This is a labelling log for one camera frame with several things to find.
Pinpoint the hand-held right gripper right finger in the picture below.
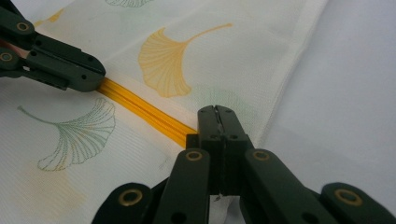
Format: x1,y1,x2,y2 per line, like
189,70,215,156
216,105,255,196

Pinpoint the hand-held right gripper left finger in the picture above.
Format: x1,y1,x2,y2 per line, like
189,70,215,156
186,105,224,196

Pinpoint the white leaf-print zippered cloth bag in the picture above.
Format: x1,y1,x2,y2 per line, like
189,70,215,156
0,0,330,224

